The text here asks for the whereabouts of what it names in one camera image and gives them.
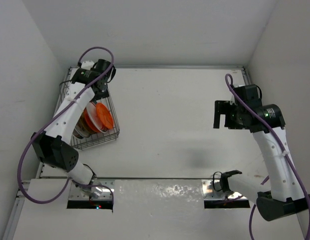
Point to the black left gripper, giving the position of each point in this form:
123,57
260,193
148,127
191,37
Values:
98,97

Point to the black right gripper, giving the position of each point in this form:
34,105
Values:
224,107

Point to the white plate teal maroon rim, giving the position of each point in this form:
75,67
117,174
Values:
92,113

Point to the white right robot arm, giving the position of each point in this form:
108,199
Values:
284,197

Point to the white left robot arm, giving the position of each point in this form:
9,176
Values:
81,111

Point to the small orange plate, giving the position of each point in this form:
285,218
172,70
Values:
104,116

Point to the large orange plate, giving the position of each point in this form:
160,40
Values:
89,122

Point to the olive brown plate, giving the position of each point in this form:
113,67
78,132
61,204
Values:
84,127

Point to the white plate green red rim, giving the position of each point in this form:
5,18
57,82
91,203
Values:
77,135

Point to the white front foam board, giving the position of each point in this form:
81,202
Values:
143,210

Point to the metal wire dish rack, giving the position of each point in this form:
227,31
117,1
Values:
97,138

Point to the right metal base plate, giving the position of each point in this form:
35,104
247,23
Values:
210,193

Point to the metal base plate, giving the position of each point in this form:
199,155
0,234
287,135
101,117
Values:
78,193
210,193

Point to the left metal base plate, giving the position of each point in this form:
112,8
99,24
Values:
78,193

